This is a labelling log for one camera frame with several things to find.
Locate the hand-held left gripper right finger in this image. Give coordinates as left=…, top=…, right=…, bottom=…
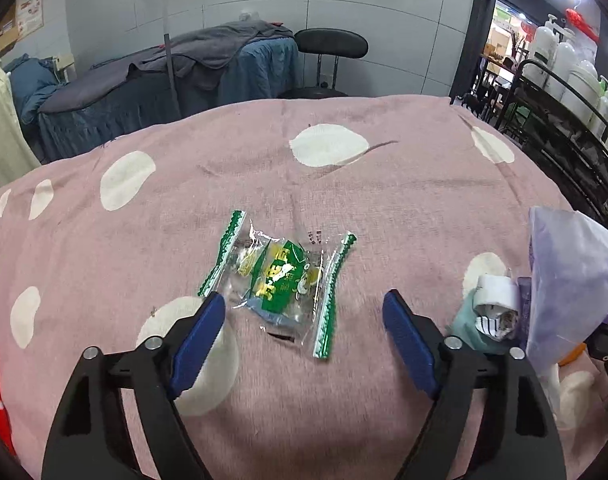
left=382, top=288, right=567, bottom=480

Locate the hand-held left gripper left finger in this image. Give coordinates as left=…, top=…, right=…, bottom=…
left=41, top=291, right=227, bottom=480

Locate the purple plastic bag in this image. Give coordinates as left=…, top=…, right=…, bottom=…
left=523, top=205, right=608, bottom=361

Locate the clear green snack wrapper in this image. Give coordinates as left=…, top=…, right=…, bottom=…
left=198, top=209, right=358, bottom=360

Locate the crumpled white striped paper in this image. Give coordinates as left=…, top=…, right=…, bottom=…
left=473, top=274, right=520, bottom=343

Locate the pink dotted blanket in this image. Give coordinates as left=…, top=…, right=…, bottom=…
left=0, top=94, right=608, bottom=480

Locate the blue covered massage bed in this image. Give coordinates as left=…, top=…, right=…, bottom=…
left=6, top=20, right=301, bottom=163

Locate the group of white pump bottles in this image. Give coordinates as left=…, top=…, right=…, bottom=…
left=526, top=14, right=608, bottom=161

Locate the grey blanket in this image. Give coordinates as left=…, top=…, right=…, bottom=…
left=91, top=19, right=295, bottom=86

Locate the black chair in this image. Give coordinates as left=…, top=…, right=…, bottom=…
left=276, top=28, right=369, bottom=100

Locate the red hanging ornament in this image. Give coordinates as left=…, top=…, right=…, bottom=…
left=565, top=7, right=601, bottom=43

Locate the black wire cart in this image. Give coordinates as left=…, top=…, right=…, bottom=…
left=449, top=59, right=608, bottom=233

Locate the wall poster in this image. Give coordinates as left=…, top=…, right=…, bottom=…
left=14, top=0, right=45, bottom=38

